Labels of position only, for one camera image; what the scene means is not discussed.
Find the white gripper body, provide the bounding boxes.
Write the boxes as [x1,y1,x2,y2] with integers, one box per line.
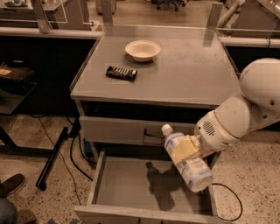
[194,111,238,152]

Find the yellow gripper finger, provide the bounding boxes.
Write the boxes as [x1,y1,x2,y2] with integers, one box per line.
[199,148,214,158]
[171,135,200,165]

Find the clear plastic water bottle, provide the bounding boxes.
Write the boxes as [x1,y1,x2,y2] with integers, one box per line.
[161,124,214,193]

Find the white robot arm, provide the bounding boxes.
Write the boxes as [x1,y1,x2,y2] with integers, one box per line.
[171,58,280,165]

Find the open middle drawer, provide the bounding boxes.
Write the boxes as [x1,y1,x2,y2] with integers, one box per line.
[74,151,232,224]

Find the grey drawer cabinet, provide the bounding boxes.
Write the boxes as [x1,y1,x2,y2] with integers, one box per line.
[69,24,243,224]

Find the dark striped snack bar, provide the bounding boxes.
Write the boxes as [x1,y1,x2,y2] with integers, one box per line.
[106,66,137,81]

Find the white paper bowl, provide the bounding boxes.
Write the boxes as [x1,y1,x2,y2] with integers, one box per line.
[125,40,161,62]

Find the office chair base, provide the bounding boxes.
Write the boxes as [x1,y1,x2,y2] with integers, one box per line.
[151,0,186,11]

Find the black metal stand leg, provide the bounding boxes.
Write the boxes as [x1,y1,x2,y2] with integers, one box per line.
[36,118,81,191]

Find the dark side table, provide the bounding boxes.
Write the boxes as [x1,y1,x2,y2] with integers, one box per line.
[0,63,54,158]

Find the brown shoe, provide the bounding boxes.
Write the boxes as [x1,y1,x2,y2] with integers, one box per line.
[0,173,25,198]

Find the blue jeans leg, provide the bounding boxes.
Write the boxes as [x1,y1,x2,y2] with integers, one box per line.
[0,198,18,224]

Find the black floor cable right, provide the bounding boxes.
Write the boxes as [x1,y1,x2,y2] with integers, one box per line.
[212,182,244,222]

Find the closed top drawer with handle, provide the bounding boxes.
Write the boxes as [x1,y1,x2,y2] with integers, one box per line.
[80,116,195,146]

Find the black cable on floor left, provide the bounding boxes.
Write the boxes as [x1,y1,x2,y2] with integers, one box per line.
[29,113,97,205]

